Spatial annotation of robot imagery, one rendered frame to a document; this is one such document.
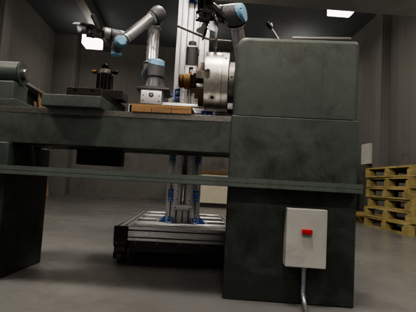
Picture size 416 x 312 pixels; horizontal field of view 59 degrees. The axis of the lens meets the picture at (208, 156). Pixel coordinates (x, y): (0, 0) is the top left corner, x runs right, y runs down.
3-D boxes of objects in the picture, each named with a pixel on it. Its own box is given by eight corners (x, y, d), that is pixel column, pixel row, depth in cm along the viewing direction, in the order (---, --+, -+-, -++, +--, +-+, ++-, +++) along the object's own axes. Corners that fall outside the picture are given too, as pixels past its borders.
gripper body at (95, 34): (85, 34, 256) (103, 38, 261) (86, 21, 255) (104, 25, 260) (85, 36, 263) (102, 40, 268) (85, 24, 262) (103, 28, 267)
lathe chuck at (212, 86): (221, 109, 220) (224, 55, 214) (220, 113, 189) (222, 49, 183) (206, 109, 221) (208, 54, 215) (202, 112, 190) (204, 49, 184)
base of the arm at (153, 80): (145, 92, 271) (146, 79, 271) (166, 94, 271) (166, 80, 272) (142, 87, 256) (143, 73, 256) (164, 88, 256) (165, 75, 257)
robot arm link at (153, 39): (145, 77, 267) (150, 4, 271) (140, 82, 281) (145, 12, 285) (161, 80, 272) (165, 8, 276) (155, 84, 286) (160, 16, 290)
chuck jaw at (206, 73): (211, 75, 199) (210, 69, 187) (210, 85, 199) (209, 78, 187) (190, 75, 200) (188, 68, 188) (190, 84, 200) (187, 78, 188)
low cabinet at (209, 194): (242, 203, 1061) (243, 175, 1067) (255, 209, 842) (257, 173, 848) (178, 200, 1052) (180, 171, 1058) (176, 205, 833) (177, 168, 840)
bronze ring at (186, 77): (197, 75, 208) (181, 75, 208) (195, 70, 198) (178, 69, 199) (196, 91, 207) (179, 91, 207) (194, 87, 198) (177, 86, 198)
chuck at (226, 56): (227, 109, 220) (229, 55, 214) (226, 114, 189) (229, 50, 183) (221, 109, 220) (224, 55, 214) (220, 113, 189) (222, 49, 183)
